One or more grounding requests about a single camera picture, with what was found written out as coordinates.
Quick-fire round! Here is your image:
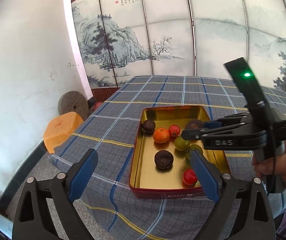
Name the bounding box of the dark brown mangosteen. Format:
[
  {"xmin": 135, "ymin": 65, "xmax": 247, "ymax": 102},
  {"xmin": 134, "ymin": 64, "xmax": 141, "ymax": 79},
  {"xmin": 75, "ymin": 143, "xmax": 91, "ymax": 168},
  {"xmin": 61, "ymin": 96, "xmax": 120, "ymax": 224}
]
[{"xmin": 185, "ymin": 119, "xmax": 204, "ymax": 129}]

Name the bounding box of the yellow green tomato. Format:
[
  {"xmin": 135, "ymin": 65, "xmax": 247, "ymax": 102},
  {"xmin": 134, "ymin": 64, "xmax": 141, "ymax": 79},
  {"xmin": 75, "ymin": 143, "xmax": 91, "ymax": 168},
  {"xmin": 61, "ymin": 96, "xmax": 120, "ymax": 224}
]
[{"xmin": 174, "ymin": 136, "xmax": 190, "ymax": 152}]

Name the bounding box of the small orange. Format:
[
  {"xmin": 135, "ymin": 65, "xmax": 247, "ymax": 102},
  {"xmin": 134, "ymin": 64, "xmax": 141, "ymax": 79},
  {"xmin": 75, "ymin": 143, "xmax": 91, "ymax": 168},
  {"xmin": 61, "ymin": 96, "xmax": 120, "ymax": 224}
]
[{"xmin": 153, "ymin": 127, "xmax": 170, "ymax": 144}]

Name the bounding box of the dark brown round fruit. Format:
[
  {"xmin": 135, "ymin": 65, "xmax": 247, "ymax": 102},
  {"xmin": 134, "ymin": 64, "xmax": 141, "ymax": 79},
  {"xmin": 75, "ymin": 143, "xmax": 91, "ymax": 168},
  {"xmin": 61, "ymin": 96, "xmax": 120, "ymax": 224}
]
[{"xmin": 154, "ymin": 150, "xmax": 174, "ymax": 170}]

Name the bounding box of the large red tomato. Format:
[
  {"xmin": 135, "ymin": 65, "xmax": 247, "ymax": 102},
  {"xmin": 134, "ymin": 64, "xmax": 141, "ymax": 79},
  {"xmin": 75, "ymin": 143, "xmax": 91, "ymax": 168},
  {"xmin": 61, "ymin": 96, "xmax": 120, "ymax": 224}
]
[{"xmin": 182, "ymin": 168, "xmax": 198, "ymax": 186}]

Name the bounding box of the red gold metal tin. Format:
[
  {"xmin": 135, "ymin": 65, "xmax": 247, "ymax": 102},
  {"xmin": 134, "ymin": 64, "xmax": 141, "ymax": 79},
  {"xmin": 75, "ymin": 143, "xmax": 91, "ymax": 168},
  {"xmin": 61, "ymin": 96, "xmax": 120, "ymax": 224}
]
[{"xmin": 128, "ymin": 105, "xmax": 232, "ymax": 200}]

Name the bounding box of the dark brown dried fruit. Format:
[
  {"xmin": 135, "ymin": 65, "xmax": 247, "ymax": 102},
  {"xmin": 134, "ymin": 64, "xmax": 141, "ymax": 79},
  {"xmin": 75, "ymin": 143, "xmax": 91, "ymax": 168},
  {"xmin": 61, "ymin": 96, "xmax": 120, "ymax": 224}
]
[{"xmin": 142, "ymin": 119, "xmax": 156, "ymax": 133}]

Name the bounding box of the grey plaid tablecloth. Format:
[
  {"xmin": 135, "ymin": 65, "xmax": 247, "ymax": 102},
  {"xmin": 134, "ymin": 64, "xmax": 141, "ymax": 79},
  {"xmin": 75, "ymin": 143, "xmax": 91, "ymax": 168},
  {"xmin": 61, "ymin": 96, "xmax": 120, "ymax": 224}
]
[{"xmin": 47, "ymin": 74, "xmax": 286, "ymax": 240}]

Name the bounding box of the orange plastic stool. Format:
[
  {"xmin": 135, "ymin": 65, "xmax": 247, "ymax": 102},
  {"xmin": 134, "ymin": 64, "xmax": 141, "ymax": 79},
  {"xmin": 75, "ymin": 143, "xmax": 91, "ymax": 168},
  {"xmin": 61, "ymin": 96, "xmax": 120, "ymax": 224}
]
[{"xmin": 43, "ymin": 112, "xmax": 84, "ymax": 154}]

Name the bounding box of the grey millstone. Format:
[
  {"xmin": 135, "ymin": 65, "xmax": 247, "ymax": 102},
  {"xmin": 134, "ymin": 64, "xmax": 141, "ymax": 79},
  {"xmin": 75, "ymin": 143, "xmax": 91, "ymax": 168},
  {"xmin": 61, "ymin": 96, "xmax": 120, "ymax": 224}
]
[{"xmin": 58, "ymin": 91, "xmax": 89, "ymax": 121}]

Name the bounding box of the painted folding screen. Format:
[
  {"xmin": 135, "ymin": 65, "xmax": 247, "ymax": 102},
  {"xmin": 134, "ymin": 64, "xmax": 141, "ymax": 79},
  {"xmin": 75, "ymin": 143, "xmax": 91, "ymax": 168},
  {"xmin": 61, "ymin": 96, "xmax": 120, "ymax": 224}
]
[{"xmin": 71, "ymin": 0, "xmax": 286, "ymax": 92}]

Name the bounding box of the black camera box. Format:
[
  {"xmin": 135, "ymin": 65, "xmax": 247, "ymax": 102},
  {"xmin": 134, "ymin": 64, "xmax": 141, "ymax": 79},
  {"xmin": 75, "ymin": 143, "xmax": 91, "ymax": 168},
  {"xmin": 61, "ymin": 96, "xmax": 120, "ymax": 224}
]
[{"xmin": 224, "ymin": 57, "xmax": 268, "ymax": 108}]

